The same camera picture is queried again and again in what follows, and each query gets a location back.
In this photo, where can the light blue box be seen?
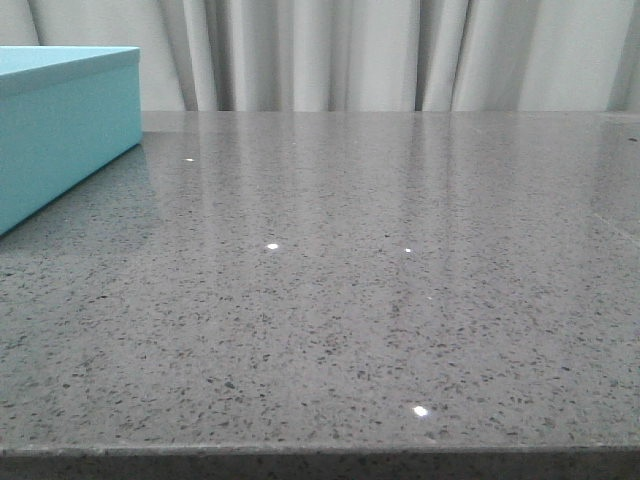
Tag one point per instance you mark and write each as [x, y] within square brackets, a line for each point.
[66, 111]

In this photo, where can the white pleated curtain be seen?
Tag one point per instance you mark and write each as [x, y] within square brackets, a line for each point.
[357, 55]

